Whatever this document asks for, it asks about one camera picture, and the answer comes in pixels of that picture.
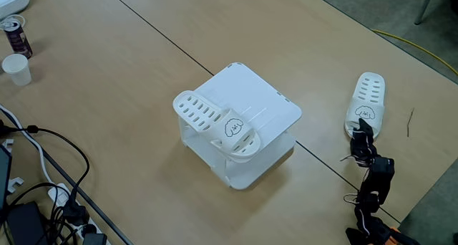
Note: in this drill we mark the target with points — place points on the white dog print slipper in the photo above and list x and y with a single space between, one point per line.
214 119
368 94

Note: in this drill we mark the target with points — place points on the white shoe rack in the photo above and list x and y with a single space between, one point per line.
257 101

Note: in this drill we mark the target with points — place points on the thin brown twig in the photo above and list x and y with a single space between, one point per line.
410 121

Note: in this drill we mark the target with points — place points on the grey chair leg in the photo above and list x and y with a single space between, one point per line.
426 5

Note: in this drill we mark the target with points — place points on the black adapter block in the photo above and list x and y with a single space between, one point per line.
94 239

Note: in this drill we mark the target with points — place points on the white power strip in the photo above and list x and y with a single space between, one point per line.
57 194

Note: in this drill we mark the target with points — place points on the large black adapter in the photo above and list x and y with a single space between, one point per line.
25 223

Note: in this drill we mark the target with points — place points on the white paper cup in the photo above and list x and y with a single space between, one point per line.
17 71

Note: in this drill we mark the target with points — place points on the purple drink can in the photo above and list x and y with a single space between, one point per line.
19 41

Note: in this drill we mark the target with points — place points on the small black power brick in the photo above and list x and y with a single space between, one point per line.
2 128

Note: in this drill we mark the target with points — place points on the black wall plug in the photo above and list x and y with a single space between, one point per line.
75 212

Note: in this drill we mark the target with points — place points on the white printed bracket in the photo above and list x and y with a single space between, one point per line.
8 144
15 183

